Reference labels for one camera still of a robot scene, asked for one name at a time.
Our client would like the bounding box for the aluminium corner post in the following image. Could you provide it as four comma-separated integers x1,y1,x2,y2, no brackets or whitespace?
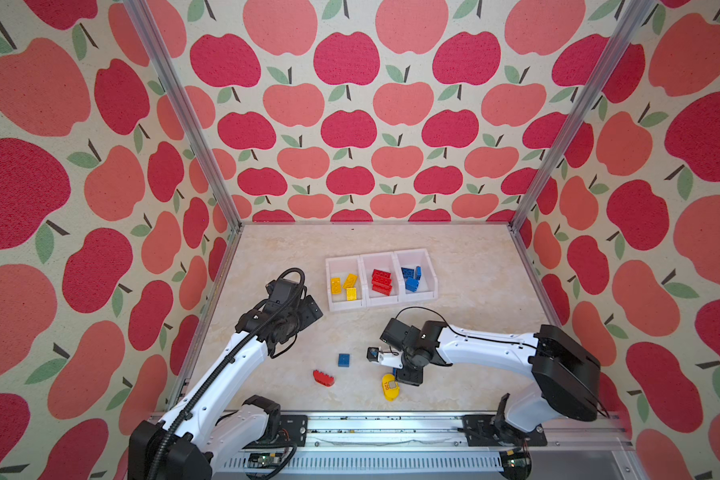
508,0,658,237
124,0,243,235

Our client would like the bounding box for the yellow square lego brick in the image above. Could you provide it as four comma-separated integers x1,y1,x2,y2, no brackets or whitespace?
343,274,358,289

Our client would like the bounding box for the small yellow lego brick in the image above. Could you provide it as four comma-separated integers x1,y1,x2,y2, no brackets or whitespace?
330,278,342,295

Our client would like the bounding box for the aluminium front rail frame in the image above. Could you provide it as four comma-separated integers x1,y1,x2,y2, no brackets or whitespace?
209,411,648,479

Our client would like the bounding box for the right aluminium corner post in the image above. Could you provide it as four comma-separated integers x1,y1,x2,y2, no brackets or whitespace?
508,0,658,237

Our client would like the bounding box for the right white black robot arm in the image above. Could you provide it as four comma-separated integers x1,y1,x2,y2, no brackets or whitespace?
366,314,610,446

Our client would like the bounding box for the red curved lego brick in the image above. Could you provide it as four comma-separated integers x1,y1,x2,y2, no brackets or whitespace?
313,370,335,387

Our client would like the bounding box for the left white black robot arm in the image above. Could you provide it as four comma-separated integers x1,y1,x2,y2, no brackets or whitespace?
126,267,323,479

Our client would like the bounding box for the white three-compartment plastic bin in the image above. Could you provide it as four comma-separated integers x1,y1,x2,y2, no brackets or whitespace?
325,249,439,312

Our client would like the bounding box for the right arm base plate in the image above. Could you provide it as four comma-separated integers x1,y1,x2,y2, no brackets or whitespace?
458,414,548,447

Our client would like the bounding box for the yellow oval lego piece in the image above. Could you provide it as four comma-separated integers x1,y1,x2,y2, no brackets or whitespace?
382,373,400,402

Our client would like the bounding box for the left aluminium corner post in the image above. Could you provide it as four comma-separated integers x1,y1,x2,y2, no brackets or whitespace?
124,0,243,235

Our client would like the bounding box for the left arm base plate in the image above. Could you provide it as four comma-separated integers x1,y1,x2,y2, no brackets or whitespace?
244,414,309,450

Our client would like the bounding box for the blue sloped lego brick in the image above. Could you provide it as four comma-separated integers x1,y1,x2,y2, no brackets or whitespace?
405,277,420,292

